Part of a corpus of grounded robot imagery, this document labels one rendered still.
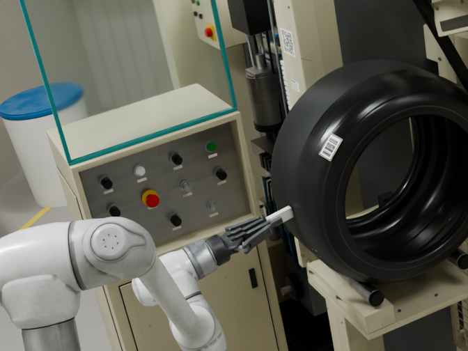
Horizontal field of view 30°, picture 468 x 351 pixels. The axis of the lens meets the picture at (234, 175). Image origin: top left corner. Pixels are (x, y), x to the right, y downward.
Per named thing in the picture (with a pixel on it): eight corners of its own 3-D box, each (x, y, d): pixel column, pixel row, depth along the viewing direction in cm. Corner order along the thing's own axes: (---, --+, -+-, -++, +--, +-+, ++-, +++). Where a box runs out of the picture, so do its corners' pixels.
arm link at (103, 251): (152, 215, 172) (86, 228, 173) (134, 199, 155) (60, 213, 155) (162, 281, 169) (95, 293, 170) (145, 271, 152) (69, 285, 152)
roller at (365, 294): (314, 238, 260) (326, 242, 262) (308, 251, 261) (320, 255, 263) (375, 290, 230) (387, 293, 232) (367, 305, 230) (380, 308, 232)
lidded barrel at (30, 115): (57, 172, 595) (30, 83, 568) (123, 173, 572) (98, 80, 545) (11, 210, 552) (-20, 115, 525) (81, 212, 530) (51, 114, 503)
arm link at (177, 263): (180, 251, 225) (204, 295, 222) (125, 278, 222) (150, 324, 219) (180, 241, 215) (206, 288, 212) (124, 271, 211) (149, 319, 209)
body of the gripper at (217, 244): (211, 248, 215) (244, 231, 217) (199, 235, 222) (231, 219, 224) (221, 272, 218) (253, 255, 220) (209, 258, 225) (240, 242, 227)
